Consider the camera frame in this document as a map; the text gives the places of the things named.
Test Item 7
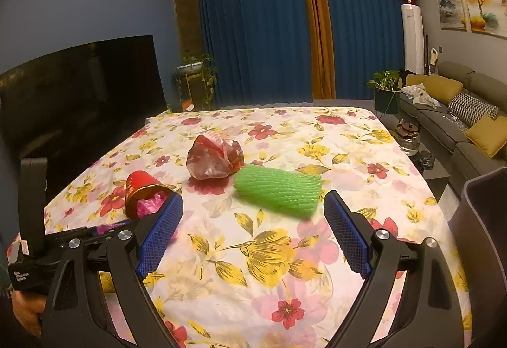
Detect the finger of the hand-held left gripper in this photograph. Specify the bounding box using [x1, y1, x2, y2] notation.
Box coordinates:
[47, 226, 115, 244]

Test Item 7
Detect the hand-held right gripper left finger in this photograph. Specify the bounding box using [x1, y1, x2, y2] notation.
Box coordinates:
[40, 191, 185, 348]

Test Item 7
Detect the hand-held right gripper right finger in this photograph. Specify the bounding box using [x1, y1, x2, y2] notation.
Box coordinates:
[323, 190, 470, 348]

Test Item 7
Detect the pink plastic bag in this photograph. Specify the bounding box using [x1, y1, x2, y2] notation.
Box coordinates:
[134, 190, 177, 220]

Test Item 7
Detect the red patterned paper cup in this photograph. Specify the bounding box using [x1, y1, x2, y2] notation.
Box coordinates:
[125, 170, 177, 220]

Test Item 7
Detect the green foam fruit net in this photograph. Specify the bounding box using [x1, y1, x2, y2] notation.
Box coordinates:
[233, 164, 321, 219]

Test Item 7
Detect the purple plastic trash bin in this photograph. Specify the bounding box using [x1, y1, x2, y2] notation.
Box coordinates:
[449, 165, 507, 348]

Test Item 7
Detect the person's left hand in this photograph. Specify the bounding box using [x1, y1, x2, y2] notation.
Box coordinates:
[10, 292, 46, 339]

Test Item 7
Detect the crumpled red plastic bag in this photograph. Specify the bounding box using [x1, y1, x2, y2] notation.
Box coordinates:
[186, 133, 245, 180]

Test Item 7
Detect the glass teapot on tray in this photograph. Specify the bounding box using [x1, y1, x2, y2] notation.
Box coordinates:
[396, 122, 452, 190]

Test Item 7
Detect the black flat screen television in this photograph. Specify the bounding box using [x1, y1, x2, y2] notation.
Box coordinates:
[0, 35, 165, 194]

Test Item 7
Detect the floral tablecloth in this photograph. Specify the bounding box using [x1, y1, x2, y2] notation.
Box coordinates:
[8, 106, 474, 348]

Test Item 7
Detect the potted plant in green pot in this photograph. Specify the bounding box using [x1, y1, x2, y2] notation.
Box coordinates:
[366, 70, 402, 115]

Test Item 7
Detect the grey sectional sofa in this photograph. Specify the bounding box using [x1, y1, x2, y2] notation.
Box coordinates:
[398, 61, 507, 194]

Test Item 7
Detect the white crumpled cloth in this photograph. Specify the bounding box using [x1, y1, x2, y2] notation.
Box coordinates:
[402, 83, 442, 108]

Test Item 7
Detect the yellow cushion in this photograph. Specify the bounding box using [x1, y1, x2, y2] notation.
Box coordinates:
[463, 114, 507, 159]
[406, 73, 464, 103]

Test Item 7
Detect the trailing plant on stand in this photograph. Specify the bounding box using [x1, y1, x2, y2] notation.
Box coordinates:
[174, 52, 218, 109]

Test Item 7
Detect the black white patterned cushion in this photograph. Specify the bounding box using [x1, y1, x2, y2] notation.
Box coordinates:
[447, 92, 500, 127]

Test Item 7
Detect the stick vacuum cleaner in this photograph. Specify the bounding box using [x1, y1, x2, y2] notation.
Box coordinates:
[425, 36, 440, 75]

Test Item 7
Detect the dark wooden door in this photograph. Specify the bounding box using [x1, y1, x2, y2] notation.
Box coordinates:
[172, 0, 201, 103]

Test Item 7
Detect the white standing air conditioner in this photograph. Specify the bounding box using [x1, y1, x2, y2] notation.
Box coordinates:
[401, 3, 424, 75]

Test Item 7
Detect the blue curtain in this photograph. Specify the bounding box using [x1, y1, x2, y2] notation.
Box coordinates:
[198, 0, 313, 109]
[321, 0, 413, 99]

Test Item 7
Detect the orange curtain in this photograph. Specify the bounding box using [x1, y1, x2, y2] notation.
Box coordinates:
[297, 0, 337, 100]

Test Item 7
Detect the small landscape wall painting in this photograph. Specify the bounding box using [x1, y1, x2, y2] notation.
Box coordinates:
[432, 0, 470, 31]

